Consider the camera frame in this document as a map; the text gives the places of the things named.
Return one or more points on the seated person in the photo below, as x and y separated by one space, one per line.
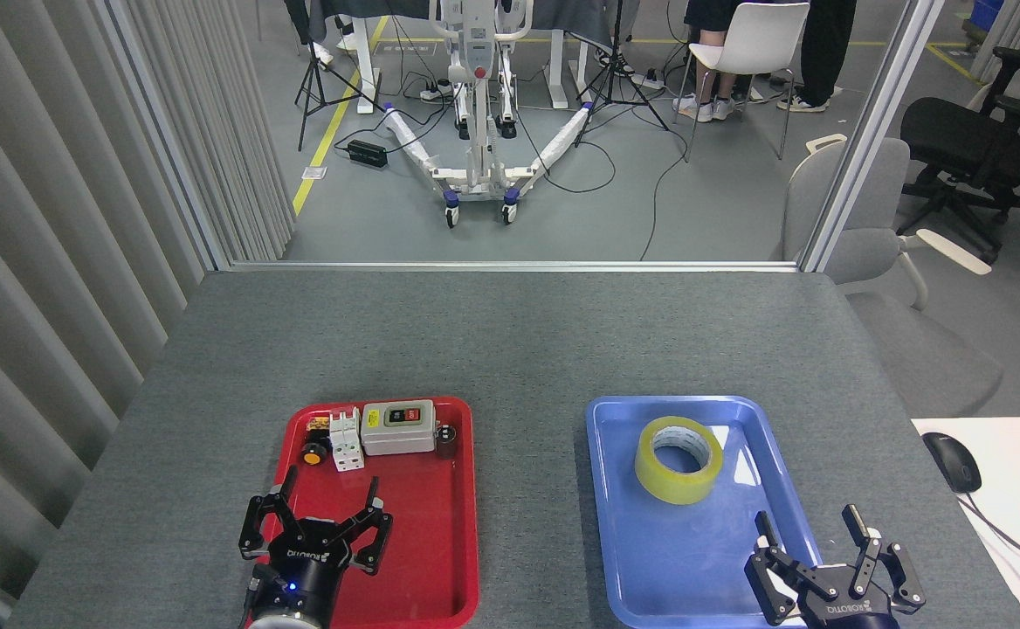
713 83

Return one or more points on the black computer mouse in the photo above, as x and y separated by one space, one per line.
952 461

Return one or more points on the blue plastic tray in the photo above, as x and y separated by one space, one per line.
676 559

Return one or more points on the silver frame post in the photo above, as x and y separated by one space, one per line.
169 148
868 140

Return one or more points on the white circuit breaker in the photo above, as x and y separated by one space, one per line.
346 451

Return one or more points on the small yellow terminal block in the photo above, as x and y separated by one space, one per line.
318 425

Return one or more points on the black power adapter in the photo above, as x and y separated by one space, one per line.
368 154

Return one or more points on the white desk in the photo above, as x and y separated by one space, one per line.
1016 463

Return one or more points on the white power strip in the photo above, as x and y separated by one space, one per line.
647 83
434 93

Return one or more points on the black tripod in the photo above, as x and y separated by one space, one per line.
310 83
618 52

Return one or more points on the white plastic chair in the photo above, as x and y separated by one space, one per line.
759 39

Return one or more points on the red plastic tray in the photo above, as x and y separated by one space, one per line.
431 524

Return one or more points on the grey push button switch box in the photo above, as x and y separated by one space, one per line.
396 438

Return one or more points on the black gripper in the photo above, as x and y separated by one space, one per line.
851 616
309 572

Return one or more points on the white floor label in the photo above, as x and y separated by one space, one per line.
314 173

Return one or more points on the grey pleated partition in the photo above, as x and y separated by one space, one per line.
38 262

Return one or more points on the black office chair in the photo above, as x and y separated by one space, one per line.
955 140

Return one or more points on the blue bin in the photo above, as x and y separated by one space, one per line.
987 13

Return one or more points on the grey office chair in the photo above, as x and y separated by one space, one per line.
859 253

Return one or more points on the silver frame rail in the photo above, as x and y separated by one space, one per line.
510 266

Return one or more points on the standing person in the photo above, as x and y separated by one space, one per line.
824 44

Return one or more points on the orange push button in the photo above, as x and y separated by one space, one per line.
313 454

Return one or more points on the grey table with white legs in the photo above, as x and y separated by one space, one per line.
562 16

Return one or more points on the white stand on wheels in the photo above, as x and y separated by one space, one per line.
478 166

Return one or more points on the yellow tape roll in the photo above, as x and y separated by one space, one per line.
676 489

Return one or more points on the dark round knob switch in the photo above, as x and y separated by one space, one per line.
446 444

